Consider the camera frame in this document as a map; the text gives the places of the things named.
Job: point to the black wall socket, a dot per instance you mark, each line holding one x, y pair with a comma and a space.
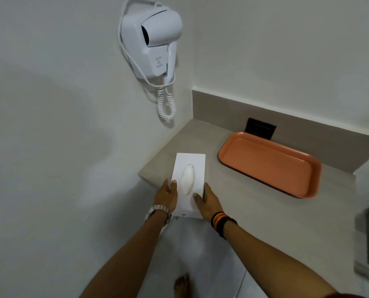
260, 128

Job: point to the white hair dryer wall holder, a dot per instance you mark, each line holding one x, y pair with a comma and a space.
142, 46

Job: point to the white tissue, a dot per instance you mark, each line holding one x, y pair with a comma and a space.
187, 179

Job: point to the person's left thumb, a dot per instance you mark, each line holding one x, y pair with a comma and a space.
174, 189

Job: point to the person's right hand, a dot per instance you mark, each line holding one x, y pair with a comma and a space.
208, 205

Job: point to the striped wristband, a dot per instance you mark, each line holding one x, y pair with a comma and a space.
221, 220

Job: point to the orange plastic tray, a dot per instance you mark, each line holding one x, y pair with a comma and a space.
270, 162

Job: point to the person's right forearm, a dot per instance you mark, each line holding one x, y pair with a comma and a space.
271, 263

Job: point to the silver wristwatch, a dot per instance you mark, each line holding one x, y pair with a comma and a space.
157, 211

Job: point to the person's right thumb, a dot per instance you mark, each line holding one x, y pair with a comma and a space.
198, 200

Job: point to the person's left forearm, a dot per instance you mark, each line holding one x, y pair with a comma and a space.
122, 260

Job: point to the person's left hand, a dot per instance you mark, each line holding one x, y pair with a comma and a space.
164, 195

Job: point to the person's foot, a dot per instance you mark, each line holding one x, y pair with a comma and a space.
182, 285

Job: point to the white wall-mounted hair dryer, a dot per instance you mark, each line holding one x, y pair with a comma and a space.
161, 37

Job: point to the white tissue box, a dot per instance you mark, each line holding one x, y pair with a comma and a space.
189, 183

